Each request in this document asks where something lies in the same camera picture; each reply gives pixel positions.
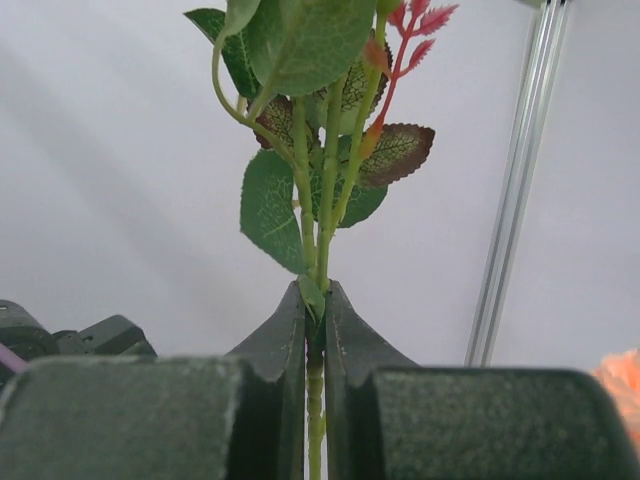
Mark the pink rose stem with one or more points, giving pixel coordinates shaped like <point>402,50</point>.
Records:
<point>315,81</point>
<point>618,373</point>

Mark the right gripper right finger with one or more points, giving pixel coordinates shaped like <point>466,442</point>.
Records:
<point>353,352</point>

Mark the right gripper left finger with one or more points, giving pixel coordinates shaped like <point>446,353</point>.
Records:
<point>267,440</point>

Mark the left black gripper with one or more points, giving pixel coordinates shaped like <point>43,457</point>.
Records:
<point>28,339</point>

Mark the right aluminium frame post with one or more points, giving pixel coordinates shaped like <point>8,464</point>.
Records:
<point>537,80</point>

